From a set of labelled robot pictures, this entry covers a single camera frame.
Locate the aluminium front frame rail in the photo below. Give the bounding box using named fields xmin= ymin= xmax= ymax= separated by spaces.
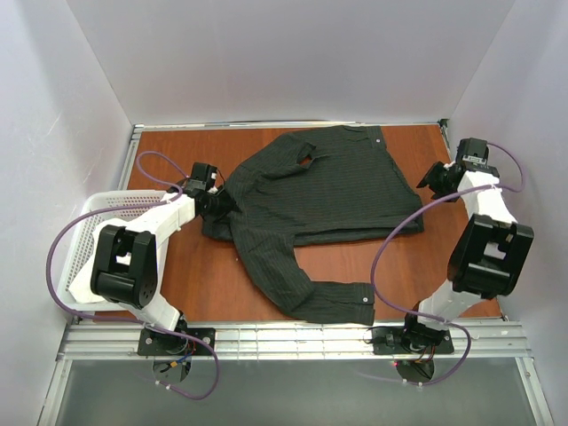
xmin=38 ymin=318 xmax=554 ymax=425

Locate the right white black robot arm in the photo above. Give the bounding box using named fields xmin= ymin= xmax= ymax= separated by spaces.
xmin=404 ymin=162 xmax=534 ymax=344

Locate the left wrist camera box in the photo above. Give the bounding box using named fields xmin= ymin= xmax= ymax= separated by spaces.
xmin=188 ymin=162 xmax=217 ymax=191

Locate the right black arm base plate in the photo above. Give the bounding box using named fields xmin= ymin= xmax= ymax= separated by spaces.
xmin=366 ymin=326 xmax=454 ymax=355

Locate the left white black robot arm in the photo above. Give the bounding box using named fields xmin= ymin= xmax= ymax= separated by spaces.
xmin=89 ymin=186 xmax=238 ymax=331

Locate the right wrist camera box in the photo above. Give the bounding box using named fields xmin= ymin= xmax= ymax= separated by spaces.
xmin=455 ymin=138 xmax=489 ymax=172

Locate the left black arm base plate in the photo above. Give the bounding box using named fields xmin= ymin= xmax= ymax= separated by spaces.
xmin=137 ymin=327 xmax=217 ymax=358

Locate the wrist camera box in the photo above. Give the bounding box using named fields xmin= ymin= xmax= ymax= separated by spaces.
xmin=455 ymin=138 xmax=489 ymax=172
xmin=188 ymin=162 xmax=217 ymax=191

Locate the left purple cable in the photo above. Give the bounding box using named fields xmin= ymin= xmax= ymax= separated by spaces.
xmin=46 ymin=151 xmax=222 ymax=399

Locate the dark pinstriped long sleeve shirt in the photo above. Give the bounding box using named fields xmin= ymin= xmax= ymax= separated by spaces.
xmin=202 ymin=125 xmax=424 ymax=326

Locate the white plastic laundry basket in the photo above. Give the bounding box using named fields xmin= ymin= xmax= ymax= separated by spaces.
xmin=57 ymin=189 xmax=165 ymax=312

